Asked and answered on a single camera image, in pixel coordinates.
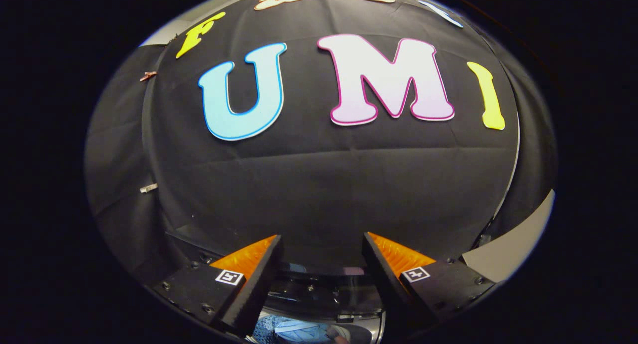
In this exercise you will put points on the light blue shirt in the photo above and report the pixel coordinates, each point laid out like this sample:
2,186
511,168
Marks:
294,330

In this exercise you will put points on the pink clothes peg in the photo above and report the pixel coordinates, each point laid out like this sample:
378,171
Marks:
147,76

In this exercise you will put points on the grey washing machine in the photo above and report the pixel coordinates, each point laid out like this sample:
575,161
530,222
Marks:
319,294

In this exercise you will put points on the white clothes peg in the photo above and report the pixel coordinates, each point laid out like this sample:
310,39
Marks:
148,188

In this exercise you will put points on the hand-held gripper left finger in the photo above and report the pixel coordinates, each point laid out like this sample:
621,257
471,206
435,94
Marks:
259,284

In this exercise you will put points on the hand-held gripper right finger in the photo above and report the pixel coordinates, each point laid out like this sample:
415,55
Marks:
386,284

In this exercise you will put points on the black backdrop cloth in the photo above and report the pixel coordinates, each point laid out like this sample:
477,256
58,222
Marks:
319,184

